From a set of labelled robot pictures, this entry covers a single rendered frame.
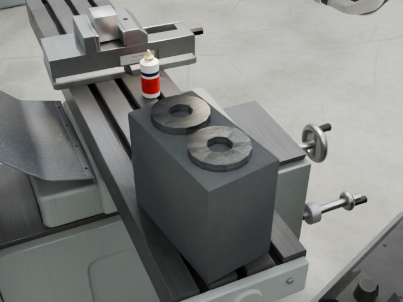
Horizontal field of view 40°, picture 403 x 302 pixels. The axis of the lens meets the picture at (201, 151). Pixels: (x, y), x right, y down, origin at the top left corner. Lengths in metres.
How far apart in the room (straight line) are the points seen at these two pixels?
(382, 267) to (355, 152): 1.35
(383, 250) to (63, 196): 0.73
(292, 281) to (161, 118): 0.33
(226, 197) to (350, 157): 1.89
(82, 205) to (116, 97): 0.25
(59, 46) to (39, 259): 0.48
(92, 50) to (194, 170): 0.61
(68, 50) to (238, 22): 2.51
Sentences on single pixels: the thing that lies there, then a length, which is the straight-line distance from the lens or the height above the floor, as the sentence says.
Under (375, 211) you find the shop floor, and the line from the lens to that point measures 2.35.
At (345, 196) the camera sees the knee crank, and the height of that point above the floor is 0.50.
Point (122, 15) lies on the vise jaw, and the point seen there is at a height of 1.01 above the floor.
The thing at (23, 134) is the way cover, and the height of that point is 0.87.
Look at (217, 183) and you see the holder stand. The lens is 0.72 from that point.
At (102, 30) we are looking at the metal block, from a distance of 1.30.
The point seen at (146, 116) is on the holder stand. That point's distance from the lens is 0.84.
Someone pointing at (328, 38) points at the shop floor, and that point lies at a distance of 3.61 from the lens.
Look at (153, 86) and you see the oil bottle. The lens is 1.22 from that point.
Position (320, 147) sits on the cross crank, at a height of 0.62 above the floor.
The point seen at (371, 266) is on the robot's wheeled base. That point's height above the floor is 0.59.
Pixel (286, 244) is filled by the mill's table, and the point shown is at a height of 0.90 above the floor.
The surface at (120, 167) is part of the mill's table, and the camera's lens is 1.05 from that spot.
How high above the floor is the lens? 1.56
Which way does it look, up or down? 38 degrees down
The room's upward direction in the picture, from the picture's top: straight up
